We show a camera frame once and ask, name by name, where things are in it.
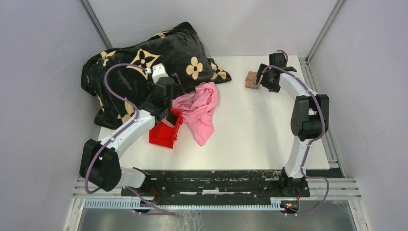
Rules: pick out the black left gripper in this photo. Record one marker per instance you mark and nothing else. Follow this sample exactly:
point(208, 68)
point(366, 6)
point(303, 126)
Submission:
point(178, 90)

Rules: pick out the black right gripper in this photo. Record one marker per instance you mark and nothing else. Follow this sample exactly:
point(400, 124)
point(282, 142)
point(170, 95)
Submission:
point(264, 70)

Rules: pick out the tan leather card holder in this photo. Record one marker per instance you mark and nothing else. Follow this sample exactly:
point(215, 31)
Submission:
point(252, 80)

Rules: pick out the red plastic bin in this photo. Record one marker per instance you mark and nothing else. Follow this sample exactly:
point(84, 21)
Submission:
point(164, 135)

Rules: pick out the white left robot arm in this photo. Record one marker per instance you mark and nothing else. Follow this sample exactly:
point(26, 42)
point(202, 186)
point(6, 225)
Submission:
point(100, 159)

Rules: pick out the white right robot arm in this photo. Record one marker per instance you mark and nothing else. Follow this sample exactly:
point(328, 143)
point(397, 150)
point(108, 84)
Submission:
point(309, 120)

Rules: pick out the pink cloth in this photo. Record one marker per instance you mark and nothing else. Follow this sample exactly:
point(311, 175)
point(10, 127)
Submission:
point(197, 110)

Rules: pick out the black floral blanket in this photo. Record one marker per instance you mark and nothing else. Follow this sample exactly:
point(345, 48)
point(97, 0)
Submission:
point(117, 76)

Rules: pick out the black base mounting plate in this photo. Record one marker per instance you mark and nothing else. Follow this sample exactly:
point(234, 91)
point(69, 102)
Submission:
point(213, 174)

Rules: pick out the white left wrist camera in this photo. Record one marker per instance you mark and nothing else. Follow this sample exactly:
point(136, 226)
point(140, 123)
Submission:
point(158, 71)

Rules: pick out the aluminium frame rails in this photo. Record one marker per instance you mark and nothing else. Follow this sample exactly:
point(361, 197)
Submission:
point(334, 189)

